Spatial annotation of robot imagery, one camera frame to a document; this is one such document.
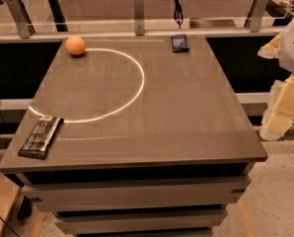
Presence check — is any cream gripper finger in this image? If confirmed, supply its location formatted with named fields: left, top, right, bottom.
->
left=259, top=74, right=294, bottom=141
left=257, top=34, right=282, bottom=59

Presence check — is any blue rxbar blueberry wrapper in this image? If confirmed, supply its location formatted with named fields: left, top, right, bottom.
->
left=171, top=35, right=189, bottom=52

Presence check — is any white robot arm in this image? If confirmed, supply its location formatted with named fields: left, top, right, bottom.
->
left=257, top=19, right=294, bottom=141

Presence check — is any black rxbar chocolate wrapper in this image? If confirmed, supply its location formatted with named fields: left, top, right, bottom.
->
left=18, top=116, right=63, bottom=159

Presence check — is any clear acrylic barrier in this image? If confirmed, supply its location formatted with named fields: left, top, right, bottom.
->
left=0, top=15, right=289, bottom=37

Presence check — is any grey drawer cabinet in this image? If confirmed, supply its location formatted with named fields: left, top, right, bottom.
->
left=23, top=175, right=251, bottom=237

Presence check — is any orange ball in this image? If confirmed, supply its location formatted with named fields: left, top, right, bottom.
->
left=66, top=36, right=86, bottom=55

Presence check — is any black table leg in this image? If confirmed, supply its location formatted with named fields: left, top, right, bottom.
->
left=48, top=0, right=68, bottom=32

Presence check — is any right metal bracket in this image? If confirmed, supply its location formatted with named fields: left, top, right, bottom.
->
left=248, top=0, right=268, bottom=33

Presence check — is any metal bracket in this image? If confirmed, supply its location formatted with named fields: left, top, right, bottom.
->
left=5, top=0, right=36, bottom=39
left=133, top=0, right=145, bottom=36
left=248, top=0, right=268, bottom=33

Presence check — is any black hanging cable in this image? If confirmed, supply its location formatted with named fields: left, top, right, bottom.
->
left=171, top=0, right=184, bottom=30

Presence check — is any middle metal bracket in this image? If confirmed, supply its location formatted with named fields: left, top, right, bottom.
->
left=133, top=0, right=145, bottom=36

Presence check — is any left metal bracket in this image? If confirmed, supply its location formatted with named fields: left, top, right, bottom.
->
left=5, top=0, right=36, bottom=39

